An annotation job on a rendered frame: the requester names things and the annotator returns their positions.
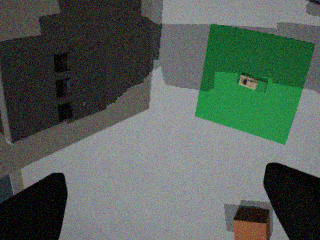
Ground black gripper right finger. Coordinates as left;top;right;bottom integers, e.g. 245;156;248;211
263;163;320;240

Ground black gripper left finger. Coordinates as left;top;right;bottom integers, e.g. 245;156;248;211
0;172;68;240

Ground orange cube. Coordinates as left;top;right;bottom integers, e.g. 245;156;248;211
233;207;271;240

